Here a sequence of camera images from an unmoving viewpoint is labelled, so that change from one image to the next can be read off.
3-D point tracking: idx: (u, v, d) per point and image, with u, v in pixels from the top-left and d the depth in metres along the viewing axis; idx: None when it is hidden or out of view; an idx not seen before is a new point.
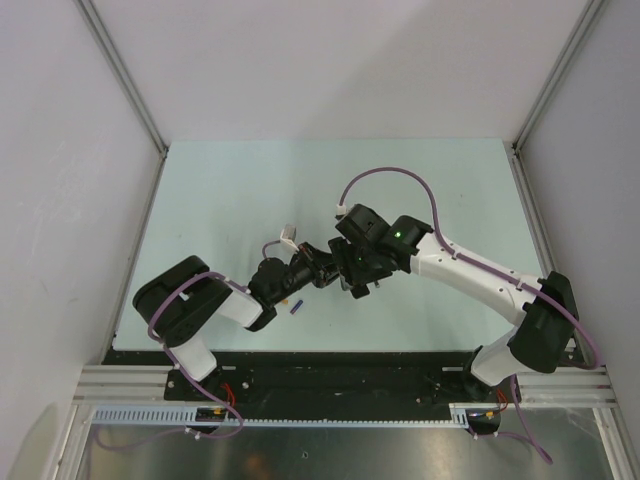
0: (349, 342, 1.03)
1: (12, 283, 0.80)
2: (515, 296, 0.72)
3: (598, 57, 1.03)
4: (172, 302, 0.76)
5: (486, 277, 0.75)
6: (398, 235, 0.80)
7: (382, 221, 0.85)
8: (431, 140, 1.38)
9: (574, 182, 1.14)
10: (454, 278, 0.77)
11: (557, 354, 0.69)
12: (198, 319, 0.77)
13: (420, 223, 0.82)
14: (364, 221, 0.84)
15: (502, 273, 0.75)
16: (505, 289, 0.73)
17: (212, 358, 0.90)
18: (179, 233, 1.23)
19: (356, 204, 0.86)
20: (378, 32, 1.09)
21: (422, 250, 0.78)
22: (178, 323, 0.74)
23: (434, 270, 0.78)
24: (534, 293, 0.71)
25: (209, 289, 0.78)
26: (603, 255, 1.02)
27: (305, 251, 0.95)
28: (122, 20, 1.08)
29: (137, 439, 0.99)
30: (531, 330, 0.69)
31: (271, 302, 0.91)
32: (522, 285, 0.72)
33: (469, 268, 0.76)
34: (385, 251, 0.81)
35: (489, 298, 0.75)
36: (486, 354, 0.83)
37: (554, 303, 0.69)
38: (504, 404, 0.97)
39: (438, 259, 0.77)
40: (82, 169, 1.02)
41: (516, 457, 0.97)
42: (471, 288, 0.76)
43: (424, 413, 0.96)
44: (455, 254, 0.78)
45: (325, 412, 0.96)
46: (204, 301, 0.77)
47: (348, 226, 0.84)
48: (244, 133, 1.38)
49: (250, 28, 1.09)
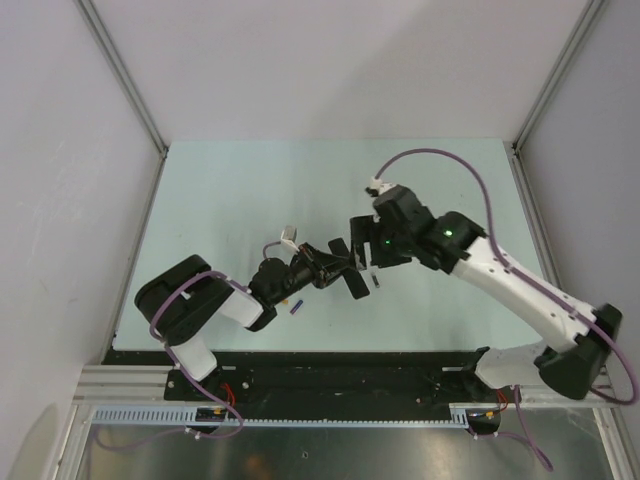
0: (349, 342, 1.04)
1: (12, 283, 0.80)
2: (569, 326, 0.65)
3: (599, 56, 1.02)
4: (174, 301, 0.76)
5: (540, 297, 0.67)
6: (448, 233, 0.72)
7: (427, 212, 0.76)
8: (431, 140, 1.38)
9: (574, 182, 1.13)
10: (503, 291, 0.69)
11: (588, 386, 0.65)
12: (199, 318, 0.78)
13: (471, 224, 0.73)
14: (410, 208, 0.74)
15: (556, 296, 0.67)
16: (557, 315, 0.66)
17: (212, 358, 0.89)
18: (179, 233, 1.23)
19: (403, 188, 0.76)
20: (378, 33, 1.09)
21: (473, 256, 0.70)
22: (180, 322, 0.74)
23: (482, 279, 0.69)
24: (588, 325, 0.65)
25: (211, 289, 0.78)
26: (603, 255, 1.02)
27: (305, 252, 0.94)
28: (121, 20, 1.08)
29: (138, 439, 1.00)
30: (575, 361, 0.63)
31: (271, 302, 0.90)
32: (577, 314, 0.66)
33: (521, 285, 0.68)
34: (430, 248, 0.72)
35: (536, 318, 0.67)
36: (498, 358, 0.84)
37: (607, 340, 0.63)
38: (504, 404, 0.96)
39: (489, 268, 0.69)
40: (81, 169, 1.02)
41: (515, 457, 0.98)
42: (518, 306, 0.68)
43: (424, 412, 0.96)
44: (508, 267, 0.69)
45: (325, 412, 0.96)
46: (205, 300, 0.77)
47: (389, 209, 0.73)
48: (244, 133, 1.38)
49: (250, 28, 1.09)
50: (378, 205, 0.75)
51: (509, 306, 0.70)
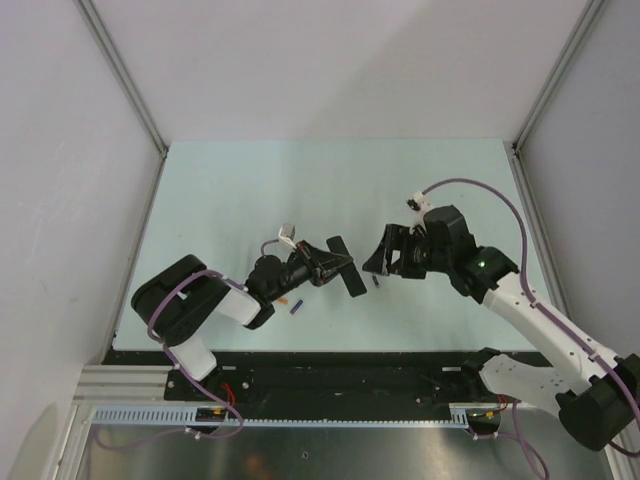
0: (349, 341, 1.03)
1: (12, 283, 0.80)
2: (585, 367, 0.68)
3: (599, 57, 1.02)
4: (171, 302, 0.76)
5: (560, 335, 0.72)
6: (482, 264, 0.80)
7: (471, 239, 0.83)
8: (431, 140, 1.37)
9: (574, 183, 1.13)
10: (527, 326, 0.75)
11: (609, 434, 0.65)
12: (197, 318, 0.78)
13: (507, 260, 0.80)
14: (457, 234, 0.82)
15: (578, 338, 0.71)
16: (575, 354, 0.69)
17: (212, 357, 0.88)
18: (179, 233, 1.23)
19: (457, 212, 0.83)
20: (378, 33, 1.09)
21: (502, 288, 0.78)
22: (177, 323, 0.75)
23: (508, 310, 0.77)
24: (606, 369, 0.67)
25: (207, 289, 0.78)
26: (603, 255, 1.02)
27: (302, 249, 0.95)
28: (121, 19, 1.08)
29: (138, 439, 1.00)
30: (589, 404, 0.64)
31: (269, 299, 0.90)
32: (596, 356, 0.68)
33: (544, 322, 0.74)
34: (464, 273, 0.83)
35: (556, 356, 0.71)
36: (510, 370, 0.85)
37: (623, 387, 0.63)
38: (504, 405, 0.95)
39: (515, 301, 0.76)
40: (82, 169, 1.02)
41: (515, 457, 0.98)
42: (540, 341, 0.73)
43: (424, 413, 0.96)
44: (534, 303, 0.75)
45: (325, 412, 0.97)
46: (202, 300, 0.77)
47: (439, 229, 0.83)
48: (244, 133, 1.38)
49: (250, 28, 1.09)
50: (431, 220, 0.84)
51: (533, 340, 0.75)
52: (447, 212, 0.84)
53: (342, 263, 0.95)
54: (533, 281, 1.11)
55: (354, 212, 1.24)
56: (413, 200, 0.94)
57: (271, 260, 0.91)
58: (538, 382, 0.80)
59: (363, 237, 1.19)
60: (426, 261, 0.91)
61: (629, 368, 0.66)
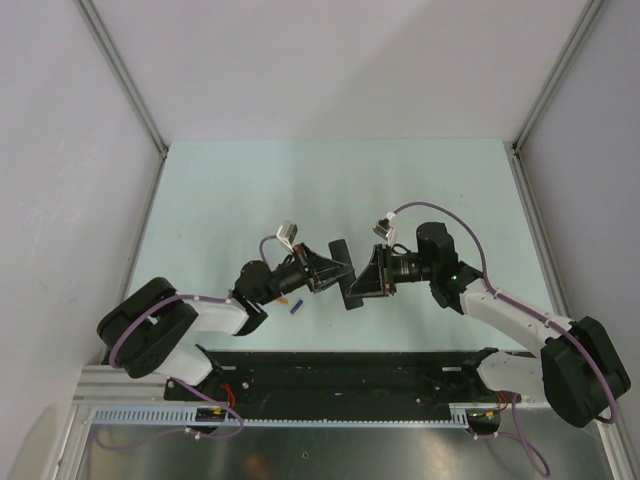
0: (349, 341, 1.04)
1: (13, 284, 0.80)
2: (541, 333, 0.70)
3: (599, 56, 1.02)
4: (133, 334, 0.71)
5: (520, 312, 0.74)
6: (455, 278, 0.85)
7: (453, 255, 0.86)
8: (431, 140, 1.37)
9: (574, 182, 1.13)
10: (497, 318, 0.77)
11: (582, 403, 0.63)
12: (163, 350, 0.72)
13: (476, 271, 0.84)
14: (444, 251, 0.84)
15: (532, 309, 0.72)
16: (533, 325, 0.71)
17: (205, 361, 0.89)
18: (179, 234, 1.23)
19: (444, 229, 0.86)
20: (378, 34, 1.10)
21: (469, 289, 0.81)
22: (140, 356, 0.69)
23: (478, 307, 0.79)
24: (561, 331, 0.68)
25: (173, 318, 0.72)
26: (601, 253, 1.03)
27: (299, 254, 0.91)
28: (121, 20, 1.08)
29: (137, 439, 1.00)
30: (550, 367, 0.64)
31: (259, 304, 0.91)
32: (549, 322, 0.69)
33: (508, 307, 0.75)
34: (443, 286, 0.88)
35: (521, 334, 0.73)
36: (505, 364, 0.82)
37: (576, 344, 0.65)
38: (504, 405, 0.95)
39: (481, 297, 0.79)
40: (81, 169, 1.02)
41: (513, 458, 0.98)
42: (508, 326, 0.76)
43: (424, 413, 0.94)
44: (495, 294, 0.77)
45: (325, 412, 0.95)
46: (167, 331, 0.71)
47: (423, 245, 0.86)
48: (244, 133, 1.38)
49: (250, 29, 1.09)
50: (422, 237, 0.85)
51: (504, 327, 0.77)
52: (438, 229, 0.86)
53: (342, 271, 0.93)
54: (535, 280, 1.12)
55: (354, 213, 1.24)
56: (383, 220, 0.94)
57: (260, 266, 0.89)
58: (528, 367, 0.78)
59: (362, 238, 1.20)
60: (414, 274, 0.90)
61: (581, 327, 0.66)
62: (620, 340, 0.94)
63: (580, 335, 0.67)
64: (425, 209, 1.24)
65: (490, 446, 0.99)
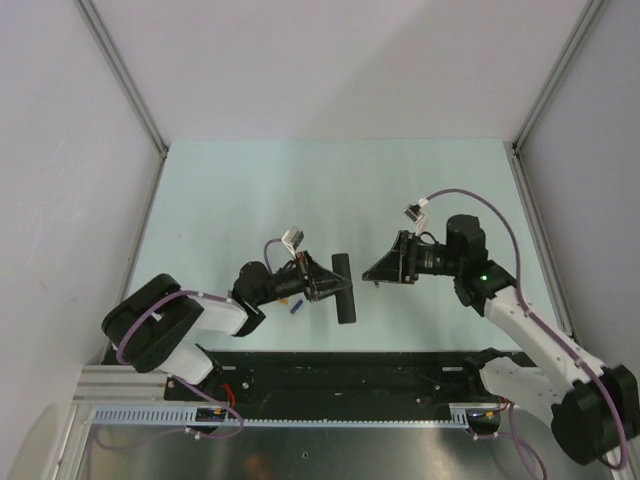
0: (348, 343, 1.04)
1: (13, 284, 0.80)
2: (569, 371, 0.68)
3: (599, 56, 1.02)
4: (140, 328, 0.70)
5: (550, 342, 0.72)
6: (484, 278, 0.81)
7: (484, 253, 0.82)
8: (432, 140, 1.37)
9: (574, 182, 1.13)
10: (522, 336, 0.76)
11: (592, 444, 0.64)
12: (169, 344, 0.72)
13: (508, 276, 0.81)
14: (473, 247, 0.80)
15: (565, 344, 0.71)
16: (562, 360, 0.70)
17: (206, 360, 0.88)
18: (179, 233, 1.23)
19: (477, 225, 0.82)
20: (378, 33, 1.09)
21: (499, 296, 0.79)
22: (146, 350, 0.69)
23: (503, 318, 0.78)
24: (590, 375, 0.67)
25: (178, 312, 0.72)
26: (601, 254, 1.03)
27: (301, 262, 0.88)
28: (121, 19, 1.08)
29: (138, 439, 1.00)
30: (571, 408, 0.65)
31: (256, 306, 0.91)
32: (581, 363, 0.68)
33: (538, 331, 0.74)
34: (468, 283, 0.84)
35: (546, 362, 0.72)
36: (510, 373, 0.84)
37: (604, 392, 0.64)
38: (504, 405, 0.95)
39: (510, 309, 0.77)
40: (81, 169, 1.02)
41: (512, 459, 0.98)
42: (532, 350, 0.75)
43: (424, 413, 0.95)
44: (527, 311, 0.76)
45: (325, 412, 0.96)
46: (173, 325, 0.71)
47: (453, 237, 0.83)
48: (244, 133, 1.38)
49: (250, 28, 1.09)
50: (452, 228, 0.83)
51: (531, 352, 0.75)
52: (472, 224, 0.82)
53: (340, 285, 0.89)
54: (536, 279, 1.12)
55: (354, 213, 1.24)
56: (415, 206, 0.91)
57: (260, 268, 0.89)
58: (537, 390, 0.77)
59: (362, 238, 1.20)
60: (437, 267, 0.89)
61: (613, 375, 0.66)
62: (621, 341, 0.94)
63: (609, 381, 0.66)
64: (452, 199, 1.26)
65: (491, 446, 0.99)
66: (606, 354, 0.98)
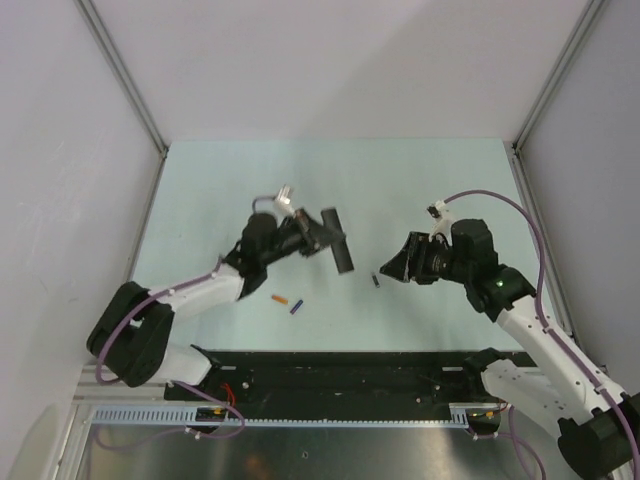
0: (347, 342, 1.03)
1: (13, 284, 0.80)
2: (590, 398, 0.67)
3: (600, 57, 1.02)
4: (117, 349, 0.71)
5: (570, 364, 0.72)
6: (500, 284, 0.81)
7: (494, 256, 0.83)
8: (431, 140, 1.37)
9: (574, 183, 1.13)
10: (537, 352, 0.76)
11: (602, 471, 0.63)
12: (152, 354, 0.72)
13: (525, 282, 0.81)
14: (482, 250, 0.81)
15: (586, 368, 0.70)
16: (581, 385, 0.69)
17: (204, 360, 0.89)
18: (179, 233, 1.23)
19: (484, 228, 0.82)
20: (379, 33, 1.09)
21: (518, 308, 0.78)
22: (130, 368, 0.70)
23: (519, 332, 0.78)
24: (610, 402, 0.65)
25: (147, 323, 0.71)
26: (601, 254, 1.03)
27: (301, 219, 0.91)
28: (120, 19, 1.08)
29: (139, 439, 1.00)
30: (585, 432, 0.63)
31: (262, 261, 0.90)
32: (601, 390, 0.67)
33: (556, 351, 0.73)
34: (480, 289, 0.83)
35: (563, 385, 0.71)
36: (514, 379, 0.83)
37: (625, 424, 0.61)
38: (504, 404, 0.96)
39: (527, 324, 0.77)
40: (81, 169, 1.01)
41: (512, 458, 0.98)
42: (549, 370, 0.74)
43: (424, 413, 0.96)
44: (545, 329, 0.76)
45: (324, 412, 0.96)
46: (145, 338, 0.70)
47: (460, 240, 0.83)
48: (243, 133, 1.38)
49: (250, 28, 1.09)
50: (457, 231, 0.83)
51: (547, 372, 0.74)
52: (477, 226, 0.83)
53: (334, 239, 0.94)
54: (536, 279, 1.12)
55: (354, 213, 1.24)
56: (434, 207, 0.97)
57: (265, 224, 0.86)
58: (542, 402, 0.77)
59: (362, 238, 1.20)
60: (445, 271, 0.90)
61: (632, 403, 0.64)
62: (622, 342, 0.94)
63: (627, 409, 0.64)
64: (467, 202, 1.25)
65: (491, 446, 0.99)
66: (606, 353, 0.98)
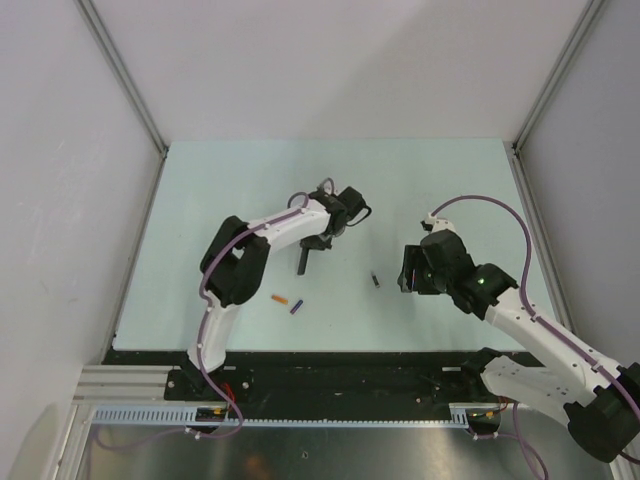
0: (347, 342, 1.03)
1: (12, 284, 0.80)
2: (589, 377, 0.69)
3: (599, 56, 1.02)
4: (222, 272, 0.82)
5: (564, 347, 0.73)
6: (481, 281, 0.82)
7: (466, 257, 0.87)
8: (432, 140, 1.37)
9: (574, 182, 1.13)
10: (529, 341, 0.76)
11: (618, 449, 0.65)
12: (249, 279, 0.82)
13: (504, 275, 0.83)
14: (451, 253, 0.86)
15: (580, 349, 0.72)
16: (579, 366, 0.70)
17: (220, 354, 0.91)
18: (179, 233, 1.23)
19: (449, 233, 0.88)
20: (379, 33, 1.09)
21: (502, 302, 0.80)
22: (232, 288, 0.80)
23: (509, 324, 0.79)
24: (610, 379, 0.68)
25: (252, 249, 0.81)
26: (600, 253, 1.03)
27: None
28: (121, 19, 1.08)
29: (137, 439, 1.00)
30: (592, 415, 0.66)
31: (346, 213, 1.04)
32: (598, 367, 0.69)
33: (548, 337, 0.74)
34: (464, 290, 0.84)
35: (561, 369, 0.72)
36: (514, 374, 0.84)
37: (628, 398, 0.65)
38: (504, 404, 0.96)
39: (516, 315, 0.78)
40: (81, 169, 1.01)
41: (513, 459, 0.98)
42: (544, 356, 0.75)
43: (424, 413, 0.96)
44: (534, 317, 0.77)
45: (325, 412, 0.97)
46: (246, 262, 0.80)
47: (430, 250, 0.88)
48: (244, 133, 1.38)
49: (250, 28, 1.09)
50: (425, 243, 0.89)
51: (544, 360, 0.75)
52: (443, 233, 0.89)
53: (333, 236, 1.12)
54: (537, 281, 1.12)
55: None
56: (428, 222, 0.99)
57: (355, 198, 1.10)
58: (543, 391, 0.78)
59: (363, 238, 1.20)
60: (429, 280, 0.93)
61: (630, 375, 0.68)
62: (622, 342, 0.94)
63: (625, 382, 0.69)
64: (459, 205, 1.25)
65: (491, 447, 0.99)
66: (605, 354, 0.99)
